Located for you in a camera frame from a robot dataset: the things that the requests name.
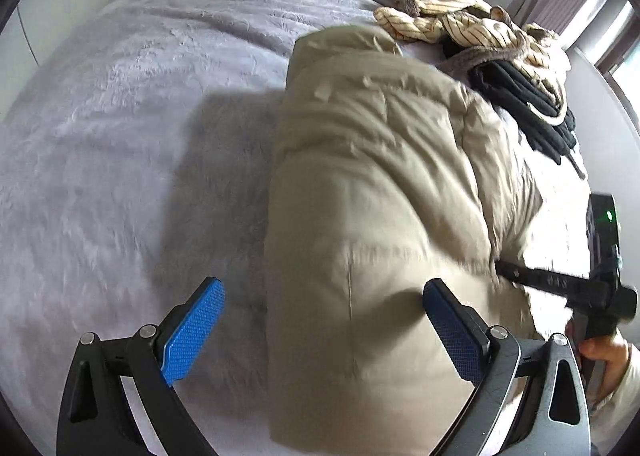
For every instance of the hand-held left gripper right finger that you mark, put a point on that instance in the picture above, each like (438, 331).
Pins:
(452, 331)

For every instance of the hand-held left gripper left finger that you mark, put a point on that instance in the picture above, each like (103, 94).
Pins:
(192, 331)

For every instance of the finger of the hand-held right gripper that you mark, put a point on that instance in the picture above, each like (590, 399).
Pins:
(550, 281)

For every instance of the beige puffer jacket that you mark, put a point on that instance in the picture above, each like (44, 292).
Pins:
(375, 211)

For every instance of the person's right forearm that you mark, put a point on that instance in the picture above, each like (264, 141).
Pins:
(620, 411)

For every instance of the person's right hand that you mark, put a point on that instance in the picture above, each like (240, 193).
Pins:
(607, 353)

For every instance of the black folded garment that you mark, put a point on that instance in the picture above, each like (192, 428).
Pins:
(525, 101)

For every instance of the window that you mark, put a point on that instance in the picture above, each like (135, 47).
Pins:
(625, 41)

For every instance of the lavender plush blanket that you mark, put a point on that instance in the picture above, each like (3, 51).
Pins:
(125, 136)

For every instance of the cream striped garment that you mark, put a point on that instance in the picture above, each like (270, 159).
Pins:
(475, 29)

